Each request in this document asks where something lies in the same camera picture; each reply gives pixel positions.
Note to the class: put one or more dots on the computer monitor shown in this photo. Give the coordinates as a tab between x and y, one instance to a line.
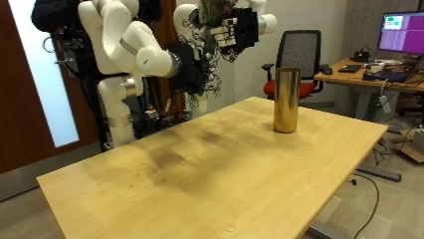
404	33

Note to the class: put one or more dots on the brown door with glass panel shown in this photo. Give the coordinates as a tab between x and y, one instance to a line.
17	99

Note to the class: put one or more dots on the cardboard box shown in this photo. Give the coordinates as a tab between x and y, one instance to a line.
410	149

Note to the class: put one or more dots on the tall gold cylinder vase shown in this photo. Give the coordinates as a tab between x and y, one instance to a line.
287	99

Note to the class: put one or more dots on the black mesh office chair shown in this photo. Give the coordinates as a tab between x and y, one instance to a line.
300	49

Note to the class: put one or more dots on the grey metal table foot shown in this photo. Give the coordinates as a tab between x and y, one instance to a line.
326	232
378	173

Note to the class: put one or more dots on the black desk phone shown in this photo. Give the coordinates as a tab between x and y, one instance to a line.
360	55

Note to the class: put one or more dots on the wooden office desk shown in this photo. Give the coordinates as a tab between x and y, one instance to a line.
348	78

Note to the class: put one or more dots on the control box with red button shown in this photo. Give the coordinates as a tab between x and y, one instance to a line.
151	113

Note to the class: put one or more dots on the white power adapter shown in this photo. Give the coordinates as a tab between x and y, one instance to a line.
384	103

